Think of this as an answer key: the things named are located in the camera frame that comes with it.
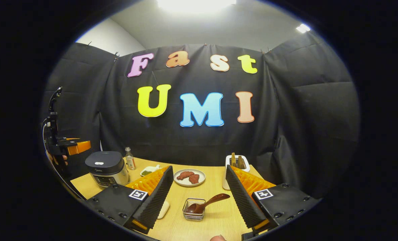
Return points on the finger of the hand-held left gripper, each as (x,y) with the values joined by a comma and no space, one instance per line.
(80,147)

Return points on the small clear glass bottle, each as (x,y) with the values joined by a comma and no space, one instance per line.
(130,161)

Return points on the white utensil holder box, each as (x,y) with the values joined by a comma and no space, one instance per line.
(246,160)

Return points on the dark grey rice cooker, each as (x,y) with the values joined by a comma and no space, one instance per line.
(103,164)

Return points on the white divided bean dish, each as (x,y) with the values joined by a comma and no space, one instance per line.
(147,172)

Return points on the small ceiling light panel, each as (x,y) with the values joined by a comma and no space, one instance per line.
(303,28)

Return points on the dark red wooden spoon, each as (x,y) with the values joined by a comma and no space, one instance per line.
(207,202)

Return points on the black backdrop cloth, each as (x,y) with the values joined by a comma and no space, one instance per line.
(303,117)

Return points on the reddish brown meat piece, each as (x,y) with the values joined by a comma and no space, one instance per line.
(185,175)
(194,179)

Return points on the large ceiling light panel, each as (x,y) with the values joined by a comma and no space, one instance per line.
(195,5)

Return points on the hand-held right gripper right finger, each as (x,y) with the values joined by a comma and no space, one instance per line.
(242,201)

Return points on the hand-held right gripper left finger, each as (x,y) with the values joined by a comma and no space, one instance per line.
(155,201)

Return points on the round white plate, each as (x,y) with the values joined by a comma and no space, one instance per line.
(202,174)

